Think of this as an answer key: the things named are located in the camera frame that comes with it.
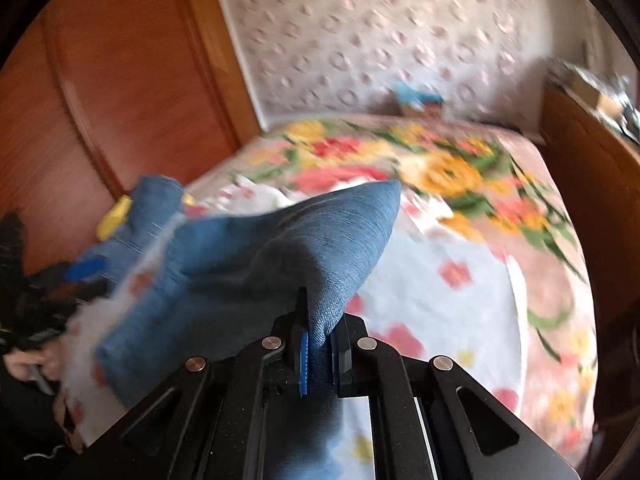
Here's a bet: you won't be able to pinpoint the cardboard box with blue bag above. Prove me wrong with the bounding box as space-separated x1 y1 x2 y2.
394 81 447 119

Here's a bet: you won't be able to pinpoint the person's left hand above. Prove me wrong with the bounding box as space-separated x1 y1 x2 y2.
2 342 66 396

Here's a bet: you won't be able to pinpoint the yellow plush toy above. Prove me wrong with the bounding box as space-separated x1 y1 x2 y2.
96 194 135 241

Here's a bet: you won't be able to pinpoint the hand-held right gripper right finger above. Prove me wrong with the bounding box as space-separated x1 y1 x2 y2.
329 314 581 480

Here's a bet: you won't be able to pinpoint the floral blanket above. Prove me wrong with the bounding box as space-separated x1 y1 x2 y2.
185 115 598 466

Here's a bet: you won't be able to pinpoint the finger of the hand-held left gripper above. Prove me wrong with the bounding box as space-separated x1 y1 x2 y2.
30 254 112 308

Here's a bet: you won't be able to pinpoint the wooden wardrobe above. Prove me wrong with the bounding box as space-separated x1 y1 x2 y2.
0 0 261 281

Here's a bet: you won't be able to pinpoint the white strawberry print sheet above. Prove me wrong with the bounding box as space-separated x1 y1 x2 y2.
60 175 528 480

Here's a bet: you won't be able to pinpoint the blue denim pants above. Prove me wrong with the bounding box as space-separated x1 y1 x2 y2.
95 175 403 480

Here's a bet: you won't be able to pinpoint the circle pattern wall cloth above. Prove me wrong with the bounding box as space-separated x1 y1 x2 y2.
215 0 601 131

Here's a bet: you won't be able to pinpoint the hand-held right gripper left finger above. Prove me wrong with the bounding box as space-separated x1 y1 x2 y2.
60 287 312 480

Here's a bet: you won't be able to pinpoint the wooden cabinet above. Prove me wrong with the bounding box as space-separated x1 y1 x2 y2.
540 82 640 461

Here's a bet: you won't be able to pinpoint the open cardboard box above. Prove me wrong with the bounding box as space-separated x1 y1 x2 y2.
570 67 627 114

